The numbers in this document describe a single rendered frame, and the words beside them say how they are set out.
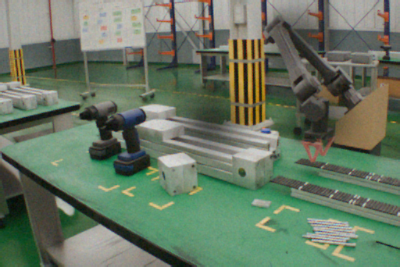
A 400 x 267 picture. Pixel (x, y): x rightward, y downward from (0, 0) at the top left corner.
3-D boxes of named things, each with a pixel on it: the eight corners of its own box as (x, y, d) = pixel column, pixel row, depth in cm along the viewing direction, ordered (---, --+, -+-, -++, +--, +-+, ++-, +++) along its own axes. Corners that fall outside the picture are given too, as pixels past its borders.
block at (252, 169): (276, 177, 122) (277, 150, 119) (255, 190, 113) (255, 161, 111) (255, 171, 128) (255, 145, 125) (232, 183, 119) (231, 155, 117)
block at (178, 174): (205, 188, 117) (203, 159, 114) (171, 196, 113) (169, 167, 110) (191, 177, 126) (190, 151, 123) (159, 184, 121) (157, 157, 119)
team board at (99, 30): (79, 100, 716) (70, 1, 661) (94, 95, 759) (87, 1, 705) (144, 102, 657) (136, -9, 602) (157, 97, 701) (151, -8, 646)
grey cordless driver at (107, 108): (124, 151, 155) (119, 100, 149) (88, 166, 140) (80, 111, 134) (112, 149, 159) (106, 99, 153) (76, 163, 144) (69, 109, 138)
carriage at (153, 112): (176, 121, 176) (175, 107, 174) (158, 126, 169) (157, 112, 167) (155, 117, 187) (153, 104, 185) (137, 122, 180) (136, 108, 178)
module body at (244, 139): (280, 158, 139) (280, 136, 137) (265, 165, 132) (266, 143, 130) (146, 126, 193) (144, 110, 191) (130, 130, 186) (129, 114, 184)
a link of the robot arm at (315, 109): (313, 75, 117) (294, 91, 122) (305, 79, 108) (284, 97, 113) (337, 103, 116) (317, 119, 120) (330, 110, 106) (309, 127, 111)
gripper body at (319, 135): (303, 137, 119) (304, 115, 117) (317, 130, 126) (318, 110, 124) (320, 140, 114) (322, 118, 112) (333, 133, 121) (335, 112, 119)
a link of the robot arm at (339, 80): (355, 90, 155) (346, 97, 158) (341, 72, 158) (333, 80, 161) (351, 90, 148) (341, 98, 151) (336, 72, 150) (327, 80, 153)
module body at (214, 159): (250, 173, 126) (250, 150, 124) (232, 183, 119) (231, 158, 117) (116, 135, 180) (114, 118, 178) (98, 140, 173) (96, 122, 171)
